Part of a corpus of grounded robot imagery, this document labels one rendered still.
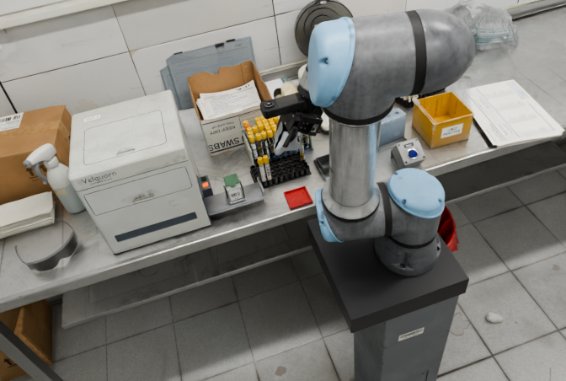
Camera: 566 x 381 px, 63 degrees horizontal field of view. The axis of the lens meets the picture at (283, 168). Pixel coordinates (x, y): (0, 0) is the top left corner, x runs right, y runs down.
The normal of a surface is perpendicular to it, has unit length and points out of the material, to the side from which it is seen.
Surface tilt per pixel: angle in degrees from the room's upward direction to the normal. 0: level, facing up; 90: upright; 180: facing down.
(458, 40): 55
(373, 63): 66
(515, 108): 1
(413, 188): 9
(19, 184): 90
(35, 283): 0
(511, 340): 0
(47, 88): 90
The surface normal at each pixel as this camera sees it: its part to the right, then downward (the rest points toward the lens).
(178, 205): 0.29, 0.63
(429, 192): 0.04, -0.69
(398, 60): 0.01, 0.32
